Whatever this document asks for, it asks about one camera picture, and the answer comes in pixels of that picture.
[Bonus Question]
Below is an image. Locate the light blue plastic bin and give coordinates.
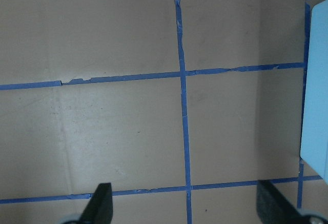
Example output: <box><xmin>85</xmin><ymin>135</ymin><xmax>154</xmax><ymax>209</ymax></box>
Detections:
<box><xmin>300</xmin><ymin>0</ymin><xmax>327</xmax><ymax>182</ymax></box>

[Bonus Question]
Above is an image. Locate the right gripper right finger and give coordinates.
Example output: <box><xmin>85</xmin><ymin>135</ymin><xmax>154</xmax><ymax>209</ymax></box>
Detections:
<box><xmin>256</xmin><ymin>180</ymin><xmax>318</xmax><ymax>224</ymax></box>

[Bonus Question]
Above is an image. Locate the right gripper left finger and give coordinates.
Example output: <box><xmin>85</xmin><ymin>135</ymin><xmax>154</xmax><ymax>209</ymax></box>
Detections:
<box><xmin>78</xmin><ymin>183</ymin><xmax>113</xmax><ymax>224</ymax></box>

